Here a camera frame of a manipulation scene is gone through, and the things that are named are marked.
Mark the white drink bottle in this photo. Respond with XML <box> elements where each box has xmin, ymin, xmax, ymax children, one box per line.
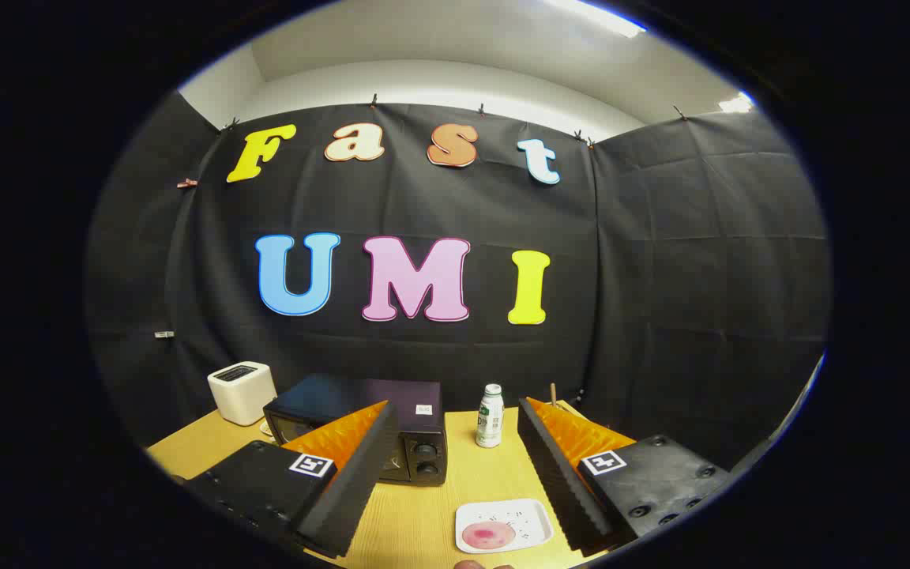
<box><xmin>476</xmin><ymin>384</ymin><xmax>506</xmax><ymax>449</ymax></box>

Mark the white bread toaster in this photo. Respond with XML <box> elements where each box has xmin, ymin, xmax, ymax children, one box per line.
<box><xmin>208</xmin><ymin>362</ymin><xmax>278</xmax><ymax>427</ymax></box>

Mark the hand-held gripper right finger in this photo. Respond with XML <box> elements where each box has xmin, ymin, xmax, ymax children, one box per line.
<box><xmin>517</xmin><ymin>398</ymin><xmax>732</xmax><ymax>556</ymax></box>

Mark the black backdrop cloth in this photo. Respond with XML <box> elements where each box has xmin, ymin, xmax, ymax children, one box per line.
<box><xmin>84</xmin><ymin>91</ymin><xmax>831</xmax><ymax>467</ymax></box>

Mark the pink ham slice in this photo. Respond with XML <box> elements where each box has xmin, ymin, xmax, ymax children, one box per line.
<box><xmin>462</xmin><ymin>520</ymin><xmax>517</xmax><ymax>550</ymax></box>

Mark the black toaster oven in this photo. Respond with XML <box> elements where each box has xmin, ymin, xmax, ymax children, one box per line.
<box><xmin>263</xmin><ymin>374</ymin><xmax>449</xmax><ymax>486</ymax></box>

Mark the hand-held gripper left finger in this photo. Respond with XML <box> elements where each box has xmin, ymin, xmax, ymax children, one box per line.
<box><xmin>183</xmin><ymin>400</ymin><xmax>399</xmax><ymax>559</ymax></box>

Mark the white food tray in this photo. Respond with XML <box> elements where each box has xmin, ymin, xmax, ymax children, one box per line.
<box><xmin>455</xmin><ymin>499</ymin><xmax>555</xmax><ymax>555</ymax></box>

